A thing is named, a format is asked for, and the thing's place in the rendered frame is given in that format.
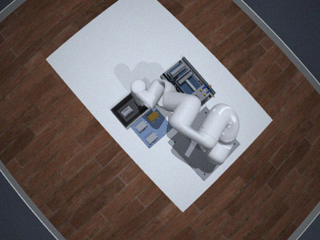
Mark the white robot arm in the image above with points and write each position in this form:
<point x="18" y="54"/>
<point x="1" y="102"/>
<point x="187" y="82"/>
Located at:
<point x="216" y="134"/>

